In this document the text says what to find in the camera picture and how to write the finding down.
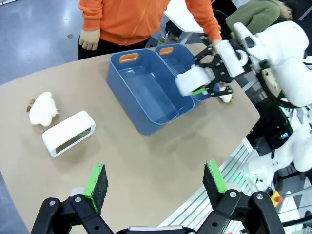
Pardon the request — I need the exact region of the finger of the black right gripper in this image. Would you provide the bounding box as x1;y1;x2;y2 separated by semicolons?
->
190;83;234;98
194;45;221;68

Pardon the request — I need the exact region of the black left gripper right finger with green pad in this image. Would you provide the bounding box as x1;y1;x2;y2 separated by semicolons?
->
195;159;286;234

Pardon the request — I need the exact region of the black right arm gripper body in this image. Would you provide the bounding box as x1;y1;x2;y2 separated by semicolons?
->
206;54;235;85

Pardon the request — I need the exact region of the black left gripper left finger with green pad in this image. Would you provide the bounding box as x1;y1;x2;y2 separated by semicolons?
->
30;162;115;234

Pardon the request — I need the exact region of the white digital clock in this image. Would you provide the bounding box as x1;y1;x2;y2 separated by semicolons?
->
41;110;97;158
174;65;213;97

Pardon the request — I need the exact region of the person right forearm orange sleeve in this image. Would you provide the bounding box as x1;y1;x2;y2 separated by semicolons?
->
78;0;101;32

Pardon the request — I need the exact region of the person left forearm orange sleeve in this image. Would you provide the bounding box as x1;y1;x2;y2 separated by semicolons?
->
184;0;223;44

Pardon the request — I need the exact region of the person right hand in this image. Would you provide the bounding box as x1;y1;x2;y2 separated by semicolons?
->
78;28;101;51

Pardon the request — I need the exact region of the white plush toy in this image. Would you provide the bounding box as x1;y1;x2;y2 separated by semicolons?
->
218;85;234;103
25;91;61;127

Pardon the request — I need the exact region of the white side table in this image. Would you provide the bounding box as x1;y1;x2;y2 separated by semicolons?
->
162;0;213;34

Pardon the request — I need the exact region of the red emergency stop button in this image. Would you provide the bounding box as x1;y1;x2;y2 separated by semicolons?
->
270;190;284;205

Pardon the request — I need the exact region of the person in green jacket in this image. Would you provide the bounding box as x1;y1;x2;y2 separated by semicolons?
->
225;0;299;37

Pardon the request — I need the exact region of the person torso orange sweater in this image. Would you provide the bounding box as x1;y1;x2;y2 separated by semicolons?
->
77;0;188;60

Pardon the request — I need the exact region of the aluminium table frame rail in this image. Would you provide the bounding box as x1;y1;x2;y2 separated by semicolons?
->
157;137;260;228

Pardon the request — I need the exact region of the blue basket orange handle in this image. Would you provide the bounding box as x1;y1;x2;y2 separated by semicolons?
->
106;48;195;136
155;43;220;102

